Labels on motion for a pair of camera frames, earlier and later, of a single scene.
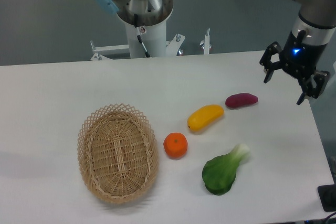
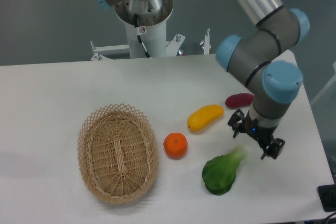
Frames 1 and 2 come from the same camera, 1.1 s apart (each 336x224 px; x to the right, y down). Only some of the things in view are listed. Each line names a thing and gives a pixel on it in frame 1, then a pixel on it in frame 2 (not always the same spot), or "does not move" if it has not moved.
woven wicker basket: x=118 y=153 does not move
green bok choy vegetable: x=218 y=172 does not move
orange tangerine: x=175 y=145 does not move
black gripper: x=299 y=60 to x=261 y=134
